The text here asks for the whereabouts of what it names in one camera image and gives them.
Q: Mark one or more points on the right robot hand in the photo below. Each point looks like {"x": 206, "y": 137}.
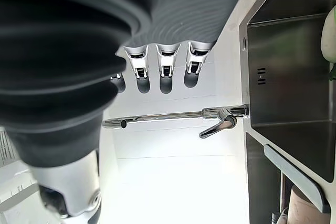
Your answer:
{"x": 65, "y": 51}

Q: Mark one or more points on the white dish rack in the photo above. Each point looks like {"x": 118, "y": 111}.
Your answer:
{"x": 10, "y": 153}

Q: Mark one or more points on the stainless steel sink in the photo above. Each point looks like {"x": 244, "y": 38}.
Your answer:
{"x": 286, "y": 72}

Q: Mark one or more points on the beige round container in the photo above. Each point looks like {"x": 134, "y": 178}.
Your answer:
{"x": 309, "y": 205}

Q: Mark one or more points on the white green bowl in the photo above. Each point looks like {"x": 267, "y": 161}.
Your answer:
{"x": 329, "y": 35}

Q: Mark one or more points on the chrome kitchen faucet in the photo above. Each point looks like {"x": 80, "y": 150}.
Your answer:
{"x": 168, "y": 116}

